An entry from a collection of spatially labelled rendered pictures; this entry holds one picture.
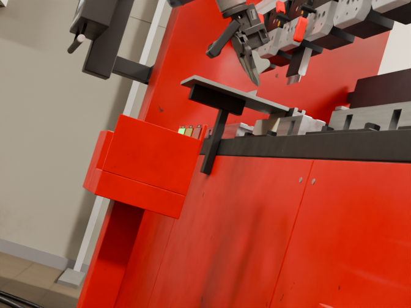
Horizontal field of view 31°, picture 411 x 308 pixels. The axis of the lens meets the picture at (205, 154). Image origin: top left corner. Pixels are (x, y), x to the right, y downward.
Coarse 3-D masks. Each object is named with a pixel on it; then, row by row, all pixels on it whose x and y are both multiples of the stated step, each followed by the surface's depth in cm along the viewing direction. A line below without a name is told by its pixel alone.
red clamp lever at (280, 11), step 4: (276, 4) 209; (280, 4) 208; (276, 8) 208; (280, 8) 206; (284, 8) 208; (280, 12) 205; (284, 12) 206; (276, 16) 203; (280, 16) 203; (284, 16) 203; (284, 20) 203; (288, 20) 204
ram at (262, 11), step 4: (248, 0) 267; (252, 0) 261; (256, 0) 254; (260, 0) 249; (276, 0) 227; (280, 0) 223; (284, 0) 218; (248, 4) 265; (268, 4) 235; (272, 4) 231; (264, 8) 240; (268, 8) 234; (272, 8) 229; (260, 12) 243; (264, 12) 238; (268, 12) 234
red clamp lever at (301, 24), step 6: (300, 6) 184; (306, 6) 183; (306, 12) 183; (312, 12) 184; (300, 18) 183; (306, 18) 183; (300, 24) 182; (306, 24) 183; (300, 30) 182; (294, 36) 182; (300, 36) 182
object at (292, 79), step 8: (304, 48) 195; (296, 56) 200; (304, 56) 194; (296, 64) 198; (304, 64) 195; (288, 72) 203; (296, 72) 196; (304, 72) 195; (288, 80) 203; (296, 80) 197
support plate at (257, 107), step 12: (180, 84) 201; (192, 84) 194; (204, 84) 188; (216, 84) 185; (240, 96) 189; (252, 96) 187; (252, 108) 204; (264, 108) 197; (276, 108) 190; (288, 108) 189
